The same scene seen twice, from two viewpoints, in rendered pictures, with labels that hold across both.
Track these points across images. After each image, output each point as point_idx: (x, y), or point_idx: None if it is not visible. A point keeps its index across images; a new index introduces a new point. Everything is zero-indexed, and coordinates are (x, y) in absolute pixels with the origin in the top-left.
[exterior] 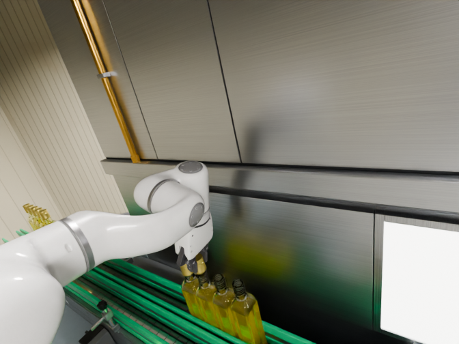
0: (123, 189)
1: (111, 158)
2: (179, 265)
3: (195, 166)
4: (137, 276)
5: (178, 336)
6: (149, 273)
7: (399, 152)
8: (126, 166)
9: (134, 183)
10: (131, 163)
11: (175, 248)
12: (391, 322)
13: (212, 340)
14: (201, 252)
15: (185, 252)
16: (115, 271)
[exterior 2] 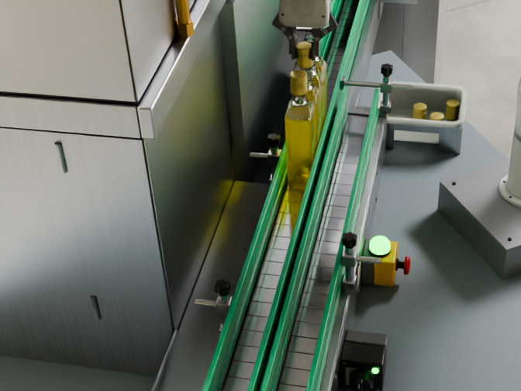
0: (157, 159)
1: (145, 91)
2: (337, 24)
3: None
4: (244, 299)
5: (327, 205)
6: (255, 240)
7: None
8: (183, 58)
9: (170, 110)
10: (188, 41)
11: (328, 14)
12: None
13: (336, 135)
14: (296, 43)
15: (330, 9)
16: (227, 380)
